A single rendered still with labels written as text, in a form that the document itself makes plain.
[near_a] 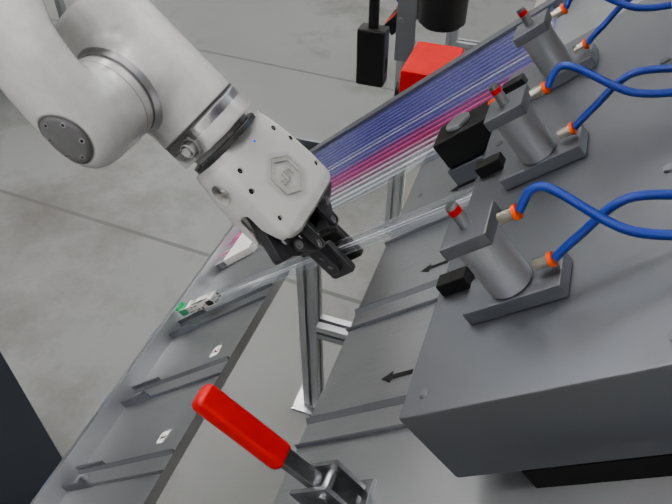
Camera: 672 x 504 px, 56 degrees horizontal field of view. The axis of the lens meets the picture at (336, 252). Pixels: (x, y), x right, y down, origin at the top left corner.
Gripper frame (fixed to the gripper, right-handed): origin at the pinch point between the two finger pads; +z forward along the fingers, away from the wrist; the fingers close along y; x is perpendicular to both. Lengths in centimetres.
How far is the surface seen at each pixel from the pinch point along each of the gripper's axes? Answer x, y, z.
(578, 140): -30.8, -9.3, -4.4
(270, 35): 164, 218, -12
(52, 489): 28.7, -26.0, -2.6
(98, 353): 125, 26, 9
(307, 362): 70, 32, 39
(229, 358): 10.9, -10.8, 0.2
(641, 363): -35.1, -25.1, -3.7
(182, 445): 10.2, -20.8, 0.4
